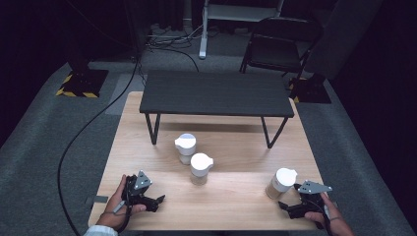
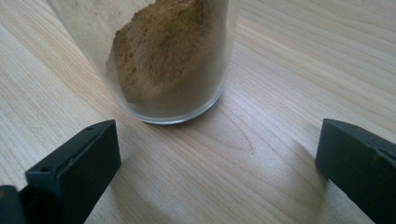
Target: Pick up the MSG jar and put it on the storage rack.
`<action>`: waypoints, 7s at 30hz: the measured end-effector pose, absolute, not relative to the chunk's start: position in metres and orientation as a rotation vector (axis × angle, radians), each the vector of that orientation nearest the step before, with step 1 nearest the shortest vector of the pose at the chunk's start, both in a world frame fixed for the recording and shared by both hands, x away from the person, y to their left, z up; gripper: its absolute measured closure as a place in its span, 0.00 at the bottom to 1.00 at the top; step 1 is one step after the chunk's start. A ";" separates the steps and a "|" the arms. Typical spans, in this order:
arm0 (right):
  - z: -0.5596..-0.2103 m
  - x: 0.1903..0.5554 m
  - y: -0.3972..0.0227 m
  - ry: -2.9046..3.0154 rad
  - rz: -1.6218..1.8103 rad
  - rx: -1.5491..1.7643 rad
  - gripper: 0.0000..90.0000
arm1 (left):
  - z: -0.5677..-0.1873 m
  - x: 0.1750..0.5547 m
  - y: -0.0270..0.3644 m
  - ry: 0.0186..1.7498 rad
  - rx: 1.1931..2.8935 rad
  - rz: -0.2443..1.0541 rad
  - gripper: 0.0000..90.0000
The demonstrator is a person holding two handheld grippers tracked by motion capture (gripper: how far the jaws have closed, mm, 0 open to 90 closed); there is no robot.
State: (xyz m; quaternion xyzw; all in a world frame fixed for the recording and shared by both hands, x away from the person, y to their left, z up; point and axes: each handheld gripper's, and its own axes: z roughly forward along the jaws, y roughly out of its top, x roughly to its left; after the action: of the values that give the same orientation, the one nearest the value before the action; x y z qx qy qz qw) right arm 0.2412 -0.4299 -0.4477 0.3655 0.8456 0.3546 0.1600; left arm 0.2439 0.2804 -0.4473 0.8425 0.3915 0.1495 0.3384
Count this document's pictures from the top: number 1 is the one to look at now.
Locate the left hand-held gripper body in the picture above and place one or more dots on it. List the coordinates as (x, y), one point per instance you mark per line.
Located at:
(137, 193)

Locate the white-lidded jar of white powder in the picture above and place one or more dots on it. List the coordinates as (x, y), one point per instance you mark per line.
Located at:
(185, 146)

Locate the black base with yellow stripes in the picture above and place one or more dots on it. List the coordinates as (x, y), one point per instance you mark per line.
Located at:
(311, 91)
(83, 83)

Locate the grey panel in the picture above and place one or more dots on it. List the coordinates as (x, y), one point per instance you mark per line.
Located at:
(341, 36)

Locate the grey tape strip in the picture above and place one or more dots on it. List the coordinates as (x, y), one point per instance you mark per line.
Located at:
(101, 199)

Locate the person's left hand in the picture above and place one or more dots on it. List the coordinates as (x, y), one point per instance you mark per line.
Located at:
(113, 213)

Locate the black chair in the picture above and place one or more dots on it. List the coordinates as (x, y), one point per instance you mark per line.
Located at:
(275, 46)

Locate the person's right hand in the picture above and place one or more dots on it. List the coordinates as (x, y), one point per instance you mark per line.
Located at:
(329, 216)

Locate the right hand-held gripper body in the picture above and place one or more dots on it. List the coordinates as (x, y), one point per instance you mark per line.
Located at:
(311, 200)

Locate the white-lidded jar of tan powder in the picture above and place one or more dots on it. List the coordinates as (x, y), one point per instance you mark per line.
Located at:
(282, 182)
(200, 167)

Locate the black shelf with metal legs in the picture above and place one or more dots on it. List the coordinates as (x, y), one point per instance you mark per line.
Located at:
(216, 93)

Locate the white metal stand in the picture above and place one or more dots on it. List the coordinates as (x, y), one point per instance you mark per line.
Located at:
(204, 29)

